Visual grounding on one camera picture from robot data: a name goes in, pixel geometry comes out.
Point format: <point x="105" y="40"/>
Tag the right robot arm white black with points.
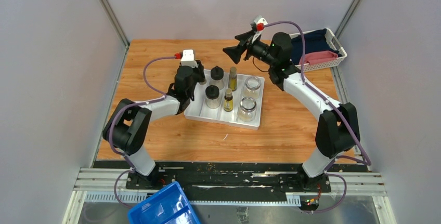
<point x="337" y="127"/>

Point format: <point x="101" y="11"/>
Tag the glass jar front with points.
<point x="247" y="109"/>

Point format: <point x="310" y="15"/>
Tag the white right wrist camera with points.
<point x="258" y="25"/>

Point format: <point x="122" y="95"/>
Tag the navy blue cloth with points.
<point x="315" y="41"/>

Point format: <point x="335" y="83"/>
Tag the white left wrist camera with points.
<point x="187" y="58"/>

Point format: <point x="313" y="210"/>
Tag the black lid bead jar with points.
<point x="217" y="77"/>
<point x="212" y="96"/>

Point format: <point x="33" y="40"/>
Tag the white plastic basket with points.
<point x="334" y="43"/>

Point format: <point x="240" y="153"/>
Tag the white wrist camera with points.
<point x="187" y="58"/>
<point x="258" y="25"/>

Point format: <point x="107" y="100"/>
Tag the yellow label sauce bottle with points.
<point x="232" y="81"/>
<point x="228" y="104"/>

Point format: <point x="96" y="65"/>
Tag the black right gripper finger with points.
<point x="235" y="52"/>
<point x="246" y="38"/>

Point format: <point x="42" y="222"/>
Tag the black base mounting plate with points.
<point x="226" y="181"/>

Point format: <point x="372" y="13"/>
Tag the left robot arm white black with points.
<point x="127" y="127"/>

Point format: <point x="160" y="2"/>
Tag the pink cloth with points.
<point x="318" y="57"/>

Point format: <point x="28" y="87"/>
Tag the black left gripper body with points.
<point x="197" y="76"/>

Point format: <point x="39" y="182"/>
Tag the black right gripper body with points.
<point x="260" y="50"/>

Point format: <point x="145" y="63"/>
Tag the white divided organizer tray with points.
<point x="199" y="111"/>

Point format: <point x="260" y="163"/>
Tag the blue plastic bin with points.
<point x="168" y="205"/>

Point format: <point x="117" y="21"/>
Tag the glass jar with grains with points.
<point x="252" y="87"/>

